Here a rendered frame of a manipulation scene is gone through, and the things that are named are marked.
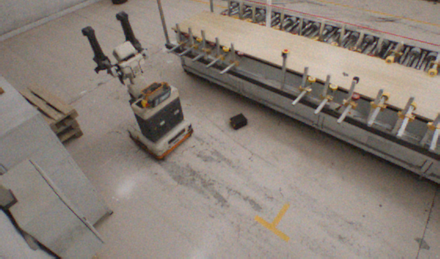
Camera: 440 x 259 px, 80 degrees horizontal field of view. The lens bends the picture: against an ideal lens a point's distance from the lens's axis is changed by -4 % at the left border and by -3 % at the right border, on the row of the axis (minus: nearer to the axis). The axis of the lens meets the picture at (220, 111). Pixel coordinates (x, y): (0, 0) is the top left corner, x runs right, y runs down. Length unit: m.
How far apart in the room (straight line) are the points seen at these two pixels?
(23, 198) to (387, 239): 3.00
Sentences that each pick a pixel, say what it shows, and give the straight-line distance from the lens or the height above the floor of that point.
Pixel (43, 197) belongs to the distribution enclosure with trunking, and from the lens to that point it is 1.61.
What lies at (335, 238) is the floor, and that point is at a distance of 3.10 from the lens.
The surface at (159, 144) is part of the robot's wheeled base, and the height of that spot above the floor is 0.28.
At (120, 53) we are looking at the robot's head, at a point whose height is 1.33.
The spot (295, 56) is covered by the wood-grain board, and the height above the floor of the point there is 0.90.
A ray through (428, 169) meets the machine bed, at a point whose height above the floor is 0.23.
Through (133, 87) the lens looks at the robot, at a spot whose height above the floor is 0.88.
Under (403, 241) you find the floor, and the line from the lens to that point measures 3.33.
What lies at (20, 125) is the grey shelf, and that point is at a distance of 2.34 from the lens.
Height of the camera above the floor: 2.77
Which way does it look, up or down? 43 degrees down
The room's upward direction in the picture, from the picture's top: 6 degrees counter-clockwise
